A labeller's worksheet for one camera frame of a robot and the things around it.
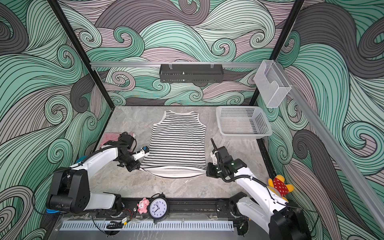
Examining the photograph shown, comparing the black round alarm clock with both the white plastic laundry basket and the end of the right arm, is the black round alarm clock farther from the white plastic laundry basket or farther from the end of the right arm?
the white plastic laundry basket

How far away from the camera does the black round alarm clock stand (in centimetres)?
70

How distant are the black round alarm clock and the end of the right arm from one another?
275 millimetres

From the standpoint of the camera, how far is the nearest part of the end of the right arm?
0.58 meters
